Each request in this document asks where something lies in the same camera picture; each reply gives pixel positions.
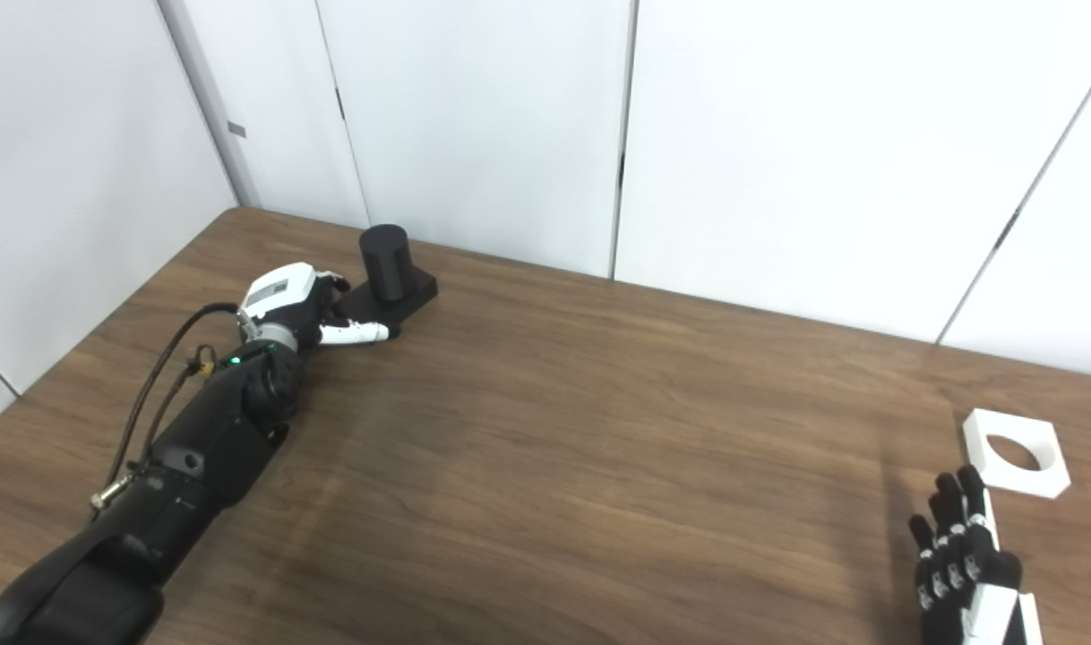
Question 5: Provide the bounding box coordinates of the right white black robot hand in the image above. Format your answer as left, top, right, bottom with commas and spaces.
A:
908, 464, 1044, 645

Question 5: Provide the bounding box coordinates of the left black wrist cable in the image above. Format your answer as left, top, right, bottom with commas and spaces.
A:
91, 303, 242, 520

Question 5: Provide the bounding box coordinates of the black peg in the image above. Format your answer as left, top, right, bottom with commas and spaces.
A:
333, 225, 439, 339

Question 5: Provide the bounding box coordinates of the white square piece with hole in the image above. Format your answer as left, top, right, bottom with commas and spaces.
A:
962, 408, 1071, 500

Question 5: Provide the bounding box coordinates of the gray wall corner post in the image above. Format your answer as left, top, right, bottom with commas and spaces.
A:
156, 0, 262, 209

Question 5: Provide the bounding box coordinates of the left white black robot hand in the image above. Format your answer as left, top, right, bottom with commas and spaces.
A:
237, 262, 391, 352

